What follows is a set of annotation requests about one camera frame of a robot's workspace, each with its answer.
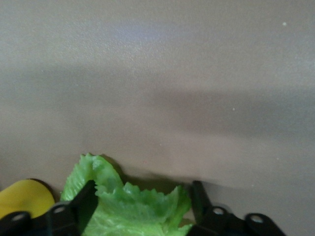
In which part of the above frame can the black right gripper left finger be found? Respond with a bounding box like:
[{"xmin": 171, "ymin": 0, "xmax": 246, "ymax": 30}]
[{"xmin": 0, "ymin": 180, "xmax": 99, "ymax": 236}]

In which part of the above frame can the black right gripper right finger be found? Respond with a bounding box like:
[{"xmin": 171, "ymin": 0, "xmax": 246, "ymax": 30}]
[{"xmin": 188, "ymin": 181, "xmax": 287, "ymax": 236}]

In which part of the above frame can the green lettuce leaf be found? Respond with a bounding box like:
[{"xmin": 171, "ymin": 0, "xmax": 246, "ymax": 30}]
[{"xmin": 60, "ymin": 152, "xmax": 193, "ymax": 236}]

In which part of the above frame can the yellow mustard squeeze bottle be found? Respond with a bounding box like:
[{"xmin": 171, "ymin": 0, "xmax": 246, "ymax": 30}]
[{"xmin": 0, "ymin": 178, "xmax": 56, "ymax": 219}]

